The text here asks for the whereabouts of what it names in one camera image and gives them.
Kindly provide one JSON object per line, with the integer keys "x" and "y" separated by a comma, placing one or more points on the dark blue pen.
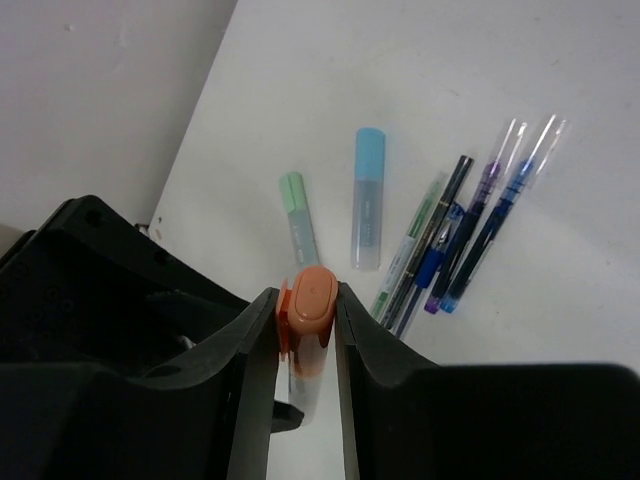
{"x": 524, "y": 175}

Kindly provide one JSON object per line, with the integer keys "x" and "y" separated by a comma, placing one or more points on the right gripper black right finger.
{"x": 405, "y": 417}

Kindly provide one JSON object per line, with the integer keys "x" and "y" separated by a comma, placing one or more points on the royal blue grip pen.
{"x": 431, "y": 264}

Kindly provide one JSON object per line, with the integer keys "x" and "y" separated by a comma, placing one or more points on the light blue cap marker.
{"x": 368, "y": 198}

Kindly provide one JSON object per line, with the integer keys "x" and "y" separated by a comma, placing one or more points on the black two-compartment pen holder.
{"x": 87, "y": 286}

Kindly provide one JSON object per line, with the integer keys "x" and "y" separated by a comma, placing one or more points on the orange cap clear marker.
{"x": 305, "y": 314}

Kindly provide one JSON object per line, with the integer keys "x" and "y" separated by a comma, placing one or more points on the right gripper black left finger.
{"x": 206, "y": 414}

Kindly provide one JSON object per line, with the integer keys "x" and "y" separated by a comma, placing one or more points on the green cap clear marker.
{"x": 293, "y": 195}

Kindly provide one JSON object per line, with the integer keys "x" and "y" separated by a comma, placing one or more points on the green grey pen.
{"x": 407, "y": 245}

